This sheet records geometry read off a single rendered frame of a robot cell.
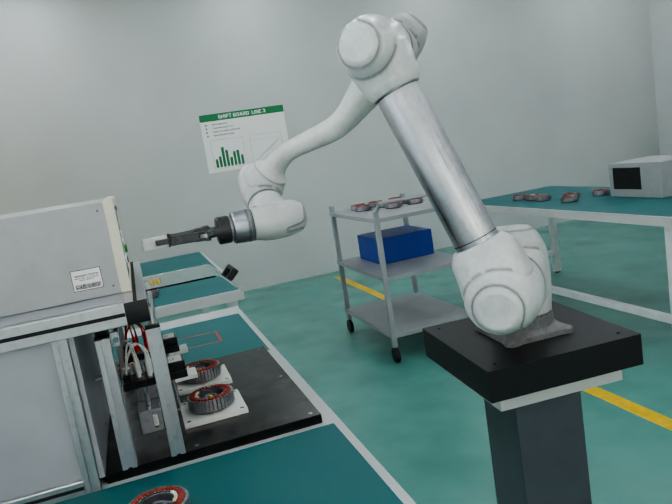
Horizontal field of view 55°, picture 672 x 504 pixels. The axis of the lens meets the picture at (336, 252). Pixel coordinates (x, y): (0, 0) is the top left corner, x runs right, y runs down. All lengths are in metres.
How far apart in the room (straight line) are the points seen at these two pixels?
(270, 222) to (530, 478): 0.93
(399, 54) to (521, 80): 6.96
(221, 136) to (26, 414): 5.72
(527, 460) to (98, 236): 1.14
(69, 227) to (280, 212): 0.57
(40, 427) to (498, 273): 0.97
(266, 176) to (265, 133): 5.21
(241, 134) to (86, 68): 1.62
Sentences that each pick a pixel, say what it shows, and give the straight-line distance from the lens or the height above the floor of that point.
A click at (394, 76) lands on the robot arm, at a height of 1.48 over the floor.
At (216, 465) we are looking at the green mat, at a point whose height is 0.75.
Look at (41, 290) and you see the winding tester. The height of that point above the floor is 1.16.
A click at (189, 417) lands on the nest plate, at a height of 0.78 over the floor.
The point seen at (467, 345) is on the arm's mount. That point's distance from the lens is 1.65.
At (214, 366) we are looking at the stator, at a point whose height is 0.81.
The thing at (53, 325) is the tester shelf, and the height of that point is 1.10.
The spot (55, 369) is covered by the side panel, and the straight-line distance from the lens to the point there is 1.41.
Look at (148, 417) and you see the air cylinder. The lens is 1.61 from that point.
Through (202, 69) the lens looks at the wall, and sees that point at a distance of 7.02.
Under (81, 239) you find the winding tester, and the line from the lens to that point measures 1.48.
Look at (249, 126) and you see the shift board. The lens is 7.02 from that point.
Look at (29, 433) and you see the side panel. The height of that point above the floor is 0.90.
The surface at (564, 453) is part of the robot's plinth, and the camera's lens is 1.77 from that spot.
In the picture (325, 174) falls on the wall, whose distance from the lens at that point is 7.19.
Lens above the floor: 1.35
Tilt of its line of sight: 9 degrees down
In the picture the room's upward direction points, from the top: 9 degrees counter-clockwise
